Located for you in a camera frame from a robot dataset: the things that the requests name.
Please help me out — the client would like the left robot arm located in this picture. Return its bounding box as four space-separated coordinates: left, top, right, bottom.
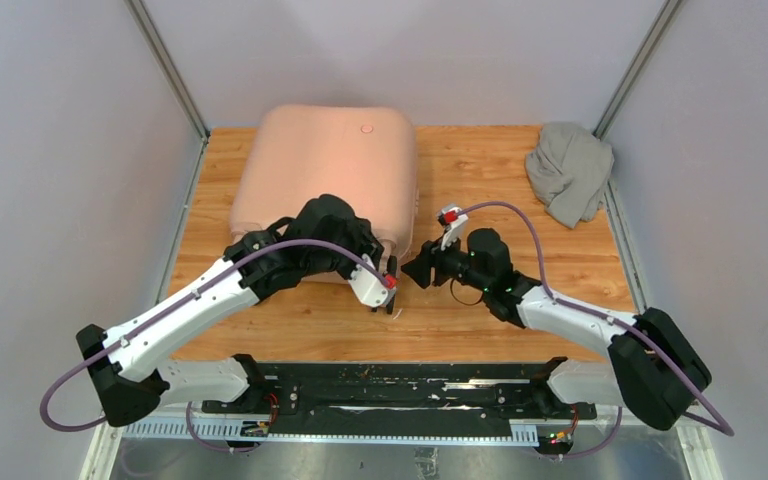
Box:
76 194 397 427

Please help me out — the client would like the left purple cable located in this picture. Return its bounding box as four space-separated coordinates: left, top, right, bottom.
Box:
39 238 399 456

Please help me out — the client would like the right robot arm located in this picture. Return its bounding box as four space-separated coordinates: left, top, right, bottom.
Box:
401 228 712 431

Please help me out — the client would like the pink suitcase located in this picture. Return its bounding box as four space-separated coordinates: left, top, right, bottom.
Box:
229 104 419 266

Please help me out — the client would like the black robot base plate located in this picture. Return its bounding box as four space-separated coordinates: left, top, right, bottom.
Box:
196 362 596 438

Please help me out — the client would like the purple cable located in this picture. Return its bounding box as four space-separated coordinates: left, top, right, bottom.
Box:
456 201 735 461
39 238 399 456

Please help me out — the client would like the grey crumpled cloth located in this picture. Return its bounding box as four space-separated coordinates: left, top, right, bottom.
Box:
524 122 614 229

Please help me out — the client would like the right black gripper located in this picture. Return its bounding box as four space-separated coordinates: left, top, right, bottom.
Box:
401 229 491 293

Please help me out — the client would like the aluminium frame rail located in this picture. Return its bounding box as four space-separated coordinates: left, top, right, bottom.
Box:
79 372 723 480

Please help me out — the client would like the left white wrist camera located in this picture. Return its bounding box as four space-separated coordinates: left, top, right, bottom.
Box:
347 254 398 308

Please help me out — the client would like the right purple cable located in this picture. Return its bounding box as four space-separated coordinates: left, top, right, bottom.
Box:
456 201 735 461

